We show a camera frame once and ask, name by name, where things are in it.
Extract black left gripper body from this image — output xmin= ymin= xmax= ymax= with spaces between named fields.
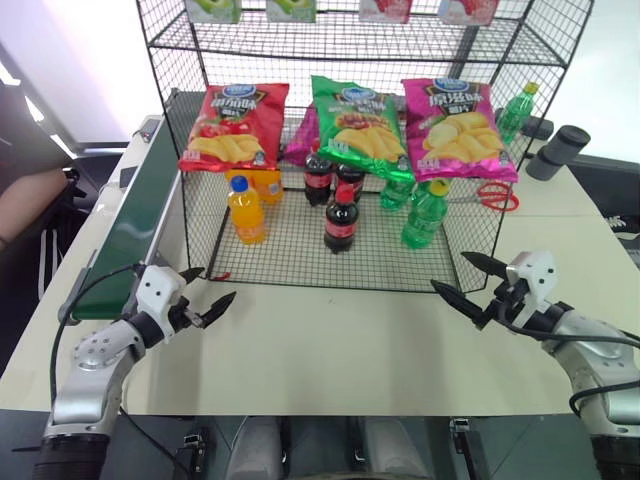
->
xmin=168 ymin=296 xmax=205 ymax=335

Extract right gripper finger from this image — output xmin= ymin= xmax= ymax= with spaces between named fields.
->
xmin=460 ymin=251 xmax=510 ymax=280
xmin=430 ymin=278 xmax=490 ymax=331

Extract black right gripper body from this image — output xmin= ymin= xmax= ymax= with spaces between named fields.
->
xmin=483 ymin=278 xmax=530 ymax=327

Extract green conveyor belt machine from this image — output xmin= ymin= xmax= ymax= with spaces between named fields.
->
xmin=57 ymin=87 xmax=185 ymax=326

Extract grey control pendant with buttons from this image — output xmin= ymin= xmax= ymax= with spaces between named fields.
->
xmin=137 ymin=117 xmax=164 ymax=144

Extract green soda bottle yellow cap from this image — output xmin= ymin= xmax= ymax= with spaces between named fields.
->
xmin=378 ymin=177 xmax=416 ymax=211
xmin=495 ymin=82 xmax=541 ymax=146
xmin=400 ymin=179 xmax=451 ymax=250

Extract orange soda bottle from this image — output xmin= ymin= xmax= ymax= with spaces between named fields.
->
xmin=224 ymin=168 xmax=285 ymax=205
xmin=227 ymin=174 xmax=266 ymax=246

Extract magenta potato chips bag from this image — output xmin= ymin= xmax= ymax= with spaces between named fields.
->
xmin=402 ymin=77 xmax=521 ymax=184
xmin=284 ymin=105 xmax=321 ymax=169

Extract cola bottle red cap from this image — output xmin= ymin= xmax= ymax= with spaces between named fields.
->
xmin=303 ymin=142 xmax=334 ymax=207
xmin=334 ymin=162 xmax=366 ymax=205
xmin=323 ymin=183 xmax=360 ymax=255

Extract black white striped trousers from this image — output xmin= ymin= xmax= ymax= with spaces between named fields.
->
xmin=37 ymin=227 xmax=69 ymax=296

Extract dark gray cylinder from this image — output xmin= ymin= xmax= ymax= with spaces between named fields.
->
xmin=548 ymin=124 xmax=591 ymax=161

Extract red potato chips bag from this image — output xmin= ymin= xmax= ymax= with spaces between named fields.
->
xmin=178 ymin=82 xmax=290 ymax=172

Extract green potato chips bag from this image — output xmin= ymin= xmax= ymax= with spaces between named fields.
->
xmin=310 ymin=74 xmax=416 ymax=184

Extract red white drink carton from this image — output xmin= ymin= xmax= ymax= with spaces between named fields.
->
xmin=358 ymin=0 xmax=414 ymax=24
xmin=438 ymin=0 xmax=500 ymax=25

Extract green white drink carton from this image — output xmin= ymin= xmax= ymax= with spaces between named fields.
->
xmin=266 ymin=0 xmax=317 ymax=24
xmin=184 ymin=0 xmax=242 ymax=24

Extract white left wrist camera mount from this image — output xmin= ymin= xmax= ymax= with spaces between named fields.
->
xmin=133 ymin=265 xmax=187 ymax=321

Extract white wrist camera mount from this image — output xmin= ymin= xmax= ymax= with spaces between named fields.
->
xmin=504 ymin=249 xmax=557 ymax=329
xmin=133 ymin=265 xmax=187 ymax=321

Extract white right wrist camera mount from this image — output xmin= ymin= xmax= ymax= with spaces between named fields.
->
xmin=504 ymin=249 xmax=557 ymax=329

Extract red handled scissors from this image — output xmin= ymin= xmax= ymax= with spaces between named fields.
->
xmin=449 ymin=182 xmax=521 ymax=211

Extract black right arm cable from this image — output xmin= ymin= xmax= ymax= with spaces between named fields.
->
xmin=499 ymin=309 xmax=640 ymax=416

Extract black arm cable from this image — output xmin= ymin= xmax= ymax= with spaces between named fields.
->
xmin=49 ymin=263 xmax=146 ymax=406
xmin=499 ymin=309 xmax=640 ymax=416

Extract black wire mesh rack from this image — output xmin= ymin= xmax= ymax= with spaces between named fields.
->
xmin=135 ymin=0 xmax=596 ymax=295

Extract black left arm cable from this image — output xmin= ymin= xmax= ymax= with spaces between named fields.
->
xmin=49 ymin=263 xmax=146 ymax=406

